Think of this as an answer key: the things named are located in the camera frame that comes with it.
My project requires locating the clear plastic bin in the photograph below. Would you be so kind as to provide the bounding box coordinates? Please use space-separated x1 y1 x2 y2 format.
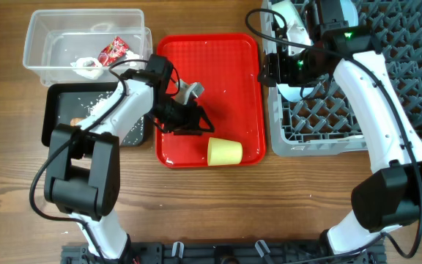
23 9 153 87

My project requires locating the orange carrot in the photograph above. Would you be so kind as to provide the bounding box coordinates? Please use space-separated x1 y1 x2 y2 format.
70 117 84 126

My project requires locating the light blue plate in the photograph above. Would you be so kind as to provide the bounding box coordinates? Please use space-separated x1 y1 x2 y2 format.
335 0 359 27

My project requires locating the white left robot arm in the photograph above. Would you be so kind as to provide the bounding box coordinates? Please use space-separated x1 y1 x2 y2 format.
30 55 215 263

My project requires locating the red snack wrapper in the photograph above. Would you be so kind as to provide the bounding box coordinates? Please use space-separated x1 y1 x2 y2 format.
97 36 130 66

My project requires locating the red serving tray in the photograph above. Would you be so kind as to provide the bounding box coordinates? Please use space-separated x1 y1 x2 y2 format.
155 33 266 169

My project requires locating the small white tissue piece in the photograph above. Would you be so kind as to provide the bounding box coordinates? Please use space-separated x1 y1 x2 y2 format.
125 51 141 68

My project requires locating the light blue bowl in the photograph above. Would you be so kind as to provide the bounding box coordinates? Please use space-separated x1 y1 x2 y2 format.
276 84 314 103

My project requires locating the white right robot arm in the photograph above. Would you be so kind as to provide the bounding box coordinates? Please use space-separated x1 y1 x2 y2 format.
258 1 422 257

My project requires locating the white rice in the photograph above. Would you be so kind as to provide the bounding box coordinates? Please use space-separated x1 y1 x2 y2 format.
82 93 144 144

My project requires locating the green bowl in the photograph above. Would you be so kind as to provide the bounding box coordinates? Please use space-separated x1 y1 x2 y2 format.
270 0 303 29

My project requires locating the yellow cup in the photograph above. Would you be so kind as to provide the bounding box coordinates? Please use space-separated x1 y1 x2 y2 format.
207 137 243 166

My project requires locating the grey dishwasher rack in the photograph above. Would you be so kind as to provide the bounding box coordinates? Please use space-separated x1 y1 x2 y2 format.
267 0 422 157

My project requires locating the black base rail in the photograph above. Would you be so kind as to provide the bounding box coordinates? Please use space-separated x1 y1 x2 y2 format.
60 240 387 264

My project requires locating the black waste tray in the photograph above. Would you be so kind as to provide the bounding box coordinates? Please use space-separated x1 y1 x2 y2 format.
42 80 154 154

